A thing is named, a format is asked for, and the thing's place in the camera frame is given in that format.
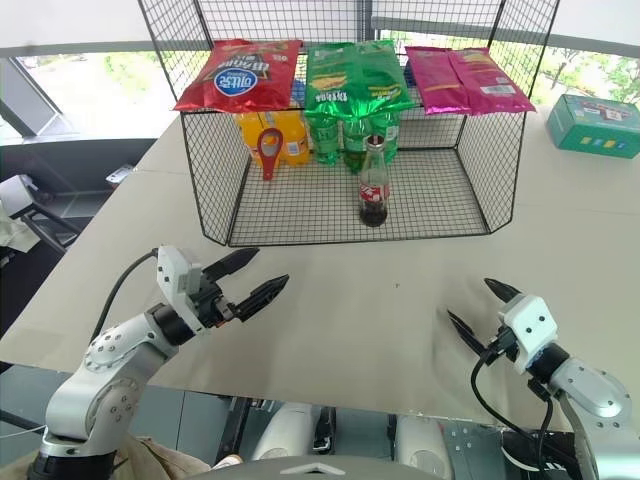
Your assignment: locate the black wire mesh rack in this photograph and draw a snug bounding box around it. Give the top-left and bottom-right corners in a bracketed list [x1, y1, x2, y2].
[137, 0, 561, 249]

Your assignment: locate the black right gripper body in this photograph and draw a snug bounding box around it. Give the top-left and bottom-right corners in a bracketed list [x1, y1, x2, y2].
[478, 323, 517, 362]

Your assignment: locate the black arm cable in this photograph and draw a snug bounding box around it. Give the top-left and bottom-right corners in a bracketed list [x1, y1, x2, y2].
[91, 249, 161, 347]
[471, 342, 557, 451]

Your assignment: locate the perforated metal plate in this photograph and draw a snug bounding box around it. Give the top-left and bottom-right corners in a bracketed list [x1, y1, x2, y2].
[439, 418, 507, 480]

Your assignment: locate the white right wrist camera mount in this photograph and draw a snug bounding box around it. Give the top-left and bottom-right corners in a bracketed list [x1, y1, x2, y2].
[497, 294, 559, 374]

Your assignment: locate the magenta chip bag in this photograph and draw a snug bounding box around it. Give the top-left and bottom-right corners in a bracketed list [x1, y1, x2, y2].
[447, 47, 538, 116]
[403, 45, 474, 117]

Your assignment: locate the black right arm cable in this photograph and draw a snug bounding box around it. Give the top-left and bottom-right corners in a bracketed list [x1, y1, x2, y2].
[471, 342, 557, 451]

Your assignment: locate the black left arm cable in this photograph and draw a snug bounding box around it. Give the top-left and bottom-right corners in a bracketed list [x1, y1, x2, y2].
[91, 249, 161, 347]

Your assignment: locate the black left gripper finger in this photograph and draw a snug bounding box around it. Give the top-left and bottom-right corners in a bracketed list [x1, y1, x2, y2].
[202, 247, 261, 288]
[233, 273, 291, 323]

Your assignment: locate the green soda plastic bottle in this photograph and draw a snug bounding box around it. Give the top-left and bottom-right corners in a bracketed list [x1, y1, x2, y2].
[303, 112, 344, 167]
[341, 110, 399, 176]

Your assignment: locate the beige cloth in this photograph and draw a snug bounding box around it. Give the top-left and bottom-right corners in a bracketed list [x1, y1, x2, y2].
[29, 433, 212, 480]

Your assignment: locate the glass cola bottle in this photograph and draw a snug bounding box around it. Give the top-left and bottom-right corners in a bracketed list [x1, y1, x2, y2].
[357, 135, 392, 229]

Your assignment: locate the orange bottle opener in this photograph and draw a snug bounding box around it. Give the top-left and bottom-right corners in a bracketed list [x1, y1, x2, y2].
[256, 127, 285, 182]

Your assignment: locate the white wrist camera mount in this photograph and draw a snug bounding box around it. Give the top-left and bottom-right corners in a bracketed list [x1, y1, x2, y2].
[497, 294, 559, 374]
[155, 244, 207, 334]

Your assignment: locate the green chip bag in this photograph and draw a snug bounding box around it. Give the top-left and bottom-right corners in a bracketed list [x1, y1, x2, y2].
[303, 40, 417, 119]

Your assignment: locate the green cardboard box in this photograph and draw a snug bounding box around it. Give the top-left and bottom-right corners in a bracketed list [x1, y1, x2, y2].
[544, 92, 640, 161]

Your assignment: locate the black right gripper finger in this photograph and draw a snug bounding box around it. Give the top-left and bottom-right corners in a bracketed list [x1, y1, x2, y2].
[445, 308, 495, 359]
[483, 277, 524, 304]

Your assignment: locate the white rounded robot leg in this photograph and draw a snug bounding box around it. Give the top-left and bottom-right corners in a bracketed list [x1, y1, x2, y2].
[396, 414, 454, 477]
[248, 401, 315, 462]

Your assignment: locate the white box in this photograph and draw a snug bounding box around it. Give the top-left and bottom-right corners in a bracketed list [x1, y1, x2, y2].
[0, 175, 37, 219]

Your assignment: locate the orange soda plastic bottle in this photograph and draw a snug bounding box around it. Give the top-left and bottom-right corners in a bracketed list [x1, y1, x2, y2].
[272, 110, 313, 168]
[234, 111, 275, 169]

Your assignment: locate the grey slanted board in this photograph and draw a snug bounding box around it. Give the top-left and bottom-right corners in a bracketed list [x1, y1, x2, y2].
[0, 56, 69, 139]

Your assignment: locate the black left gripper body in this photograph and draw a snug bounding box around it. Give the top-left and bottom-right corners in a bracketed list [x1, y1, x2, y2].
[187, 272, 240, 331]

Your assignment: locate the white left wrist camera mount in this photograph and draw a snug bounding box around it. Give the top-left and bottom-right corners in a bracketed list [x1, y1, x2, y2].
[155, 244, 207, 334]

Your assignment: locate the red chip bag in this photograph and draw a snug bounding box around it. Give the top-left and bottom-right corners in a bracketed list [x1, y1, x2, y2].
[172, 39, 304, 114]

